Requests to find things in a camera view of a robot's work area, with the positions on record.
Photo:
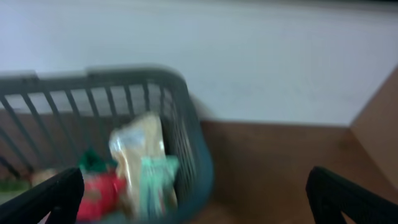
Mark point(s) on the light blue tissue packet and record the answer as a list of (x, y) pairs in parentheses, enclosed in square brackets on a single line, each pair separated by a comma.
[(156, 186)]

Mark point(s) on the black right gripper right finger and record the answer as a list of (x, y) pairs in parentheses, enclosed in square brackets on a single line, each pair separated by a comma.
[(330, 196)]

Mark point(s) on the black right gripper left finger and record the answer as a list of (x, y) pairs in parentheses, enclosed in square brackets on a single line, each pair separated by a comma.
[(56, 199)]

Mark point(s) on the San Remo spaghetti packet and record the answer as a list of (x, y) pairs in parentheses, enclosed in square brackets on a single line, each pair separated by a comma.
[(101, 195)]

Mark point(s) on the cream plastic food bag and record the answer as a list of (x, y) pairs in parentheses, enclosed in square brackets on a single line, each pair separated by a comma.
[(128, 145)]

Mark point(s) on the grey plastic basket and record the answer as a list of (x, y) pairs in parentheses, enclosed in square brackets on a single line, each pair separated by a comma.
[(50, 122)]

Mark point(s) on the green Nescafe coffee bag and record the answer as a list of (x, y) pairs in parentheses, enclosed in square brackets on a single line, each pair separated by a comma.
[(91, 162)]

